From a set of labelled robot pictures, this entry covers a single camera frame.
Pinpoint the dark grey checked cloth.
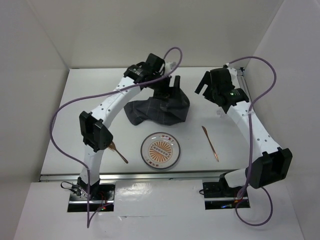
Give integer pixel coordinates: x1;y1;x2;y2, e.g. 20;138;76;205
124;92;190;126

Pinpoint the orange patterned plate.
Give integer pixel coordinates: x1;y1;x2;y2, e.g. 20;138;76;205
140;132;181;171

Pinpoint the front aluminium rail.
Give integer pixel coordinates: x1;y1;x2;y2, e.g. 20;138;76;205
39;170;234;182

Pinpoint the copper spoon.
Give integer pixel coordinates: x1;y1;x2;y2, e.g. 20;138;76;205
108;141;129;164

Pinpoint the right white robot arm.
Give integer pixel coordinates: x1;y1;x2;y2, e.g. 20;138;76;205
195;67;293;196

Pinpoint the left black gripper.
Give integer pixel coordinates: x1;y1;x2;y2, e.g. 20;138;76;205
148;73;181;102

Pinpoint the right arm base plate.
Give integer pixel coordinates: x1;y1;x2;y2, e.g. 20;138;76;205
199;181;251;210

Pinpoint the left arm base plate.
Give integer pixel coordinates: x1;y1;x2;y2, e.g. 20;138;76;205
60;181;115;213

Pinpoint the copper knife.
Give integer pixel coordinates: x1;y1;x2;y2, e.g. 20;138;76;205
201;125;219;162

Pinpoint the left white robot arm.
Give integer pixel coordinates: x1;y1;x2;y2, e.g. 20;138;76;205
77;53;179;200

